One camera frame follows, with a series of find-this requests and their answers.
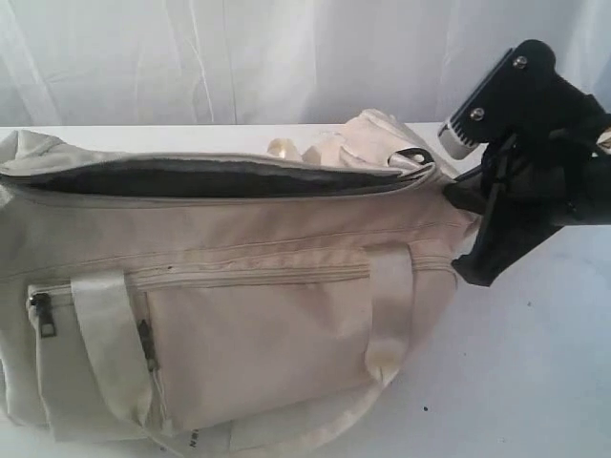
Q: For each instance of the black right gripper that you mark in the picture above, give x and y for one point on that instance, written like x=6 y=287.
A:
x=547 y=174

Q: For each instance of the cream canvas duffel bag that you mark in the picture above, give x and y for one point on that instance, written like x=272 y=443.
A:
x=163 y=292

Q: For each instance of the white printed paper sheet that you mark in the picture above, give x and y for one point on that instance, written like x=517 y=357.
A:
x=200 y=442

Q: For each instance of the white curtain backdrop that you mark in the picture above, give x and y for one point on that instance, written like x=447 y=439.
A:
x=275 y=62

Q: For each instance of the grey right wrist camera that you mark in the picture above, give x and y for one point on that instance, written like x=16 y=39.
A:
x=499 y=102

